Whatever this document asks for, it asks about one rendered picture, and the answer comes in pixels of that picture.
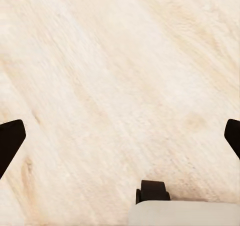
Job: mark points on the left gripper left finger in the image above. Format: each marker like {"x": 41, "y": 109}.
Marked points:
{"x": 12, "y": 135}

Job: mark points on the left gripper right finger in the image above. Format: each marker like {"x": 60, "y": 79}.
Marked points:
{"x": 232, "y": 135}

